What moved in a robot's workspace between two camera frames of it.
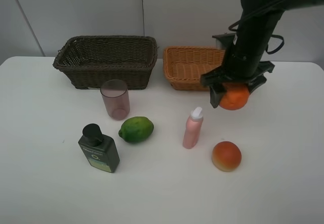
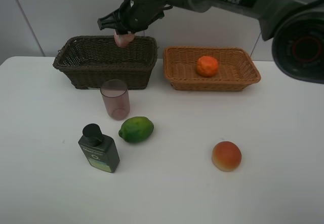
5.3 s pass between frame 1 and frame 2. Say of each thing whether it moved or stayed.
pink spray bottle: moved
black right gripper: moved
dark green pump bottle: stayed
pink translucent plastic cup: stayed
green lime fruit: stayed
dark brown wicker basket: stayed
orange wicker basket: stayed
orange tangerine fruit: moved
